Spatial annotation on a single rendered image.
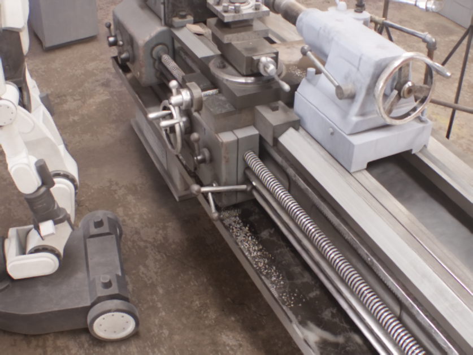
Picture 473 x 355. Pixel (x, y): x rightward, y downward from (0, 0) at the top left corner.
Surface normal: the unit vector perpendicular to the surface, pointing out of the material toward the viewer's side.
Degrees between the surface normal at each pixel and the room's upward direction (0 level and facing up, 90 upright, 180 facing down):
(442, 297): 36
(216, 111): 0
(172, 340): 0
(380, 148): 90
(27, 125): 90
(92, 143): 0
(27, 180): 90
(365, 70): 82
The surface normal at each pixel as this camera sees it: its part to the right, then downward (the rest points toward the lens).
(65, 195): 0.28, 0.57
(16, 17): 0.88, 0.23
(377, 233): -0.50, -0.51
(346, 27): 0.03, -0.80
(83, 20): 0.53, 0.52
